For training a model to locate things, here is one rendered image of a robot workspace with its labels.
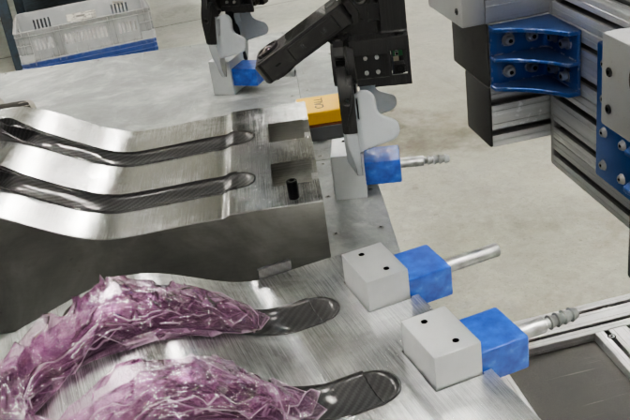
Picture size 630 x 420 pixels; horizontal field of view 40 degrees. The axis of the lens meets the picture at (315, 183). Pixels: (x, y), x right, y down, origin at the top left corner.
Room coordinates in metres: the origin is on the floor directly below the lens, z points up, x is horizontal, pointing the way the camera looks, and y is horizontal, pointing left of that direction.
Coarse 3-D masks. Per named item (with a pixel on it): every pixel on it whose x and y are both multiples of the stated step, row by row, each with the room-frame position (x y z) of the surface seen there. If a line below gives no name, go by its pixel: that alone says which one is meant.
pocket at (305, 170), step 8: (296, 160) 0.79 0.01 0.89; (304, 160) 0.79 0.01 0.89; (312, 160) 0.79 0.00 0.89; (272, 168) 0.79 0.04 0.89; (280, 168) 0.79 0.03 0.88; (288, 168) 0.79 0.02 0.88; (296, 168) 0.79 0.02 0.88; (304, 168) 0.79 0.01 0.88; (312, 168) 0.79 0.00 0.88; (272, 176) 0.78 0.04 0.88; (280, 176) 0.79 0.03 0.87; (288, 176) 0.79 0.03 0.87; (296, 176) 0.79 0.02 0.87; (304, 176) 0.79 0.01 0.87; (312, 176) 0.78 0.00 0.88; (272, 184) 0.76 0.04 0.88; (280, 184) 0.79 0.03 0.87
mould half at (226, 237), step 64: (64, 128) 0.91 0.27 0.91; (192, 128) 0.93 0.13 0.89; (256, 128) 0.89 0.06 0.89; (0, 192) 0.73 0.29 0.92; (128, 192) 0.78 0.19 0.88; (256, 192) 0.73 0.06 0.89; (320, 192) 0.71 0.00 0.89; (0, 256) 0.69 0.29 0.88; (64, 256) 0.69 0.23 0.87; (128, 256) 0.69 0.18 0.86; (192, 256) 0.69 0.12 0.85; (256, 256) 0.69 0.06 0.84; (320, 256) 0.69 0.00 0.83; (0, 320) 0.69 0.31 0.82
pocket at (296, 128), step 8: (296, 120) 0.90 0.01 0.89; (304, 120) 0.89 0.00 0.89; (272, 128) 0.90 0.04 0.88; (280, 128) 0.90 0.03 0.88; (288, 128) 0.90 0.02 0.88; (296, 128) 0.90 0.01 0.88; (304, 128) 0.89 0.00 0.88; (272, 136) 0.90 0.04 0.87; (280, 136) 0.90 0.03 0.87; (288, 136) 0.90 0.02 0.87; (296, 136) 0.90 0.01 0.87; (304, 136) 0.90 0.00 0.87
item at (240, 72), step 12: (228, 60) 1.27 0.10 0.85; (240, 60) 1.30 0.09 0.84; (252, 60) 1.30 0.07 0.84; (216, 72) 1.27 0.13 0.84; (228, 72) 1.27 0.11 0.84; (240, 72) 1.26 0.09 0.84; (252, 72) 1.25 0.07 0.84; (216, 84) 1.28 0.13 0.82; (228, 84) 1.27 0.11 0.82; (240, 84) 1.26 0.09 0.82; (252, 84) 1.25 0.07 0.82
